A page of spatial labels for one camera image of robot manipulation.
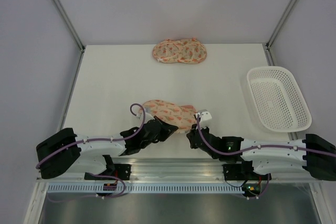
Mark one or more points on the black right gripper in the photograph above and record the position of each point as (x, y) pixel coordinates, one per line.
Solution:
(190, 135)

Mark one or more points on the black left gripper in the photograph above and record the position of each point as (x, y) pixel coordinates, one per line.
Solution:
(167, 129)

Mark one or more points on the floral mesh laundry bag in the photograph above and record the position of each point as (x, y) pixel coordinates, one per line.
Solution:
(182, 116)
(187, 51)

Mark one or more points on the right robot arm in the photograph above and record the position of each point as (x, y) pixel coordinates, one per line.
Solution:
(251, 158)

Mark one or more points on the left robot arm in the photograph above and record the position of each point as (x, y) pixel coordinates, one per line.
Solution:
(66, 151)

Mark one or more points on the white perforated plastic basket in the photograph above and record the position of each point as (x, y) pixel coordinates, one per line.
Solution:
(275, 100)

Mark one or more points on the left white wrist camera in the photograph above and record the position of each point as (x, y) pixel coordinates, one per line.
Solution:
(143, 114)

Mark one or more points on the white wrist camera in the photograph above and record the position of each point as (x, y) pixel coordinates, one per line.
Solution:
(203, 118)
(143, 114)

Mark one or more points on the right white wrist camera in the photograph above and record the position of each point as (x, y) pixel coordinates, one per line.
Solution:
(203, 118)

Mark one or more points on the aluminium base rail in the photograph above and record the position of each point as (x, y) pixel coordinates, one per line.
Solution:
(183, 170)

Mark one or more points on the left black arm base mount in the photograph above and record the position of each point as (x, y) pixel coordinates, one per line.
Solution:
(119, 171)

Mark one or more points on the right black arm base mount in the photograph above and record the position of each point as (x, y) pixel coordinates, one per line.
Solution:
(242, 171)

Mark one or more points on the white slotted cable duct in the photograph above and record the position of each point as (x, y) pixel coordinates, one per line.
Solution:
(160, 188)

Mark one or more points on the right aluminium frame post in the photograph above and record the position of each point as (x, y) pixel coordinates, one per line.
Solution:
(283, 18)

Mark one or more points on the aluminium frame post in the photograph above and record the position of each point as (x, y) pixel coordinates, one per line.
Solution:
(283, 18)
(65, 18)

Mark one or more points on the left aluminium frame post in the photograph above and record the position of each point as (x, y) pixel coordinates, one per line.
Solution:
(65, 18)

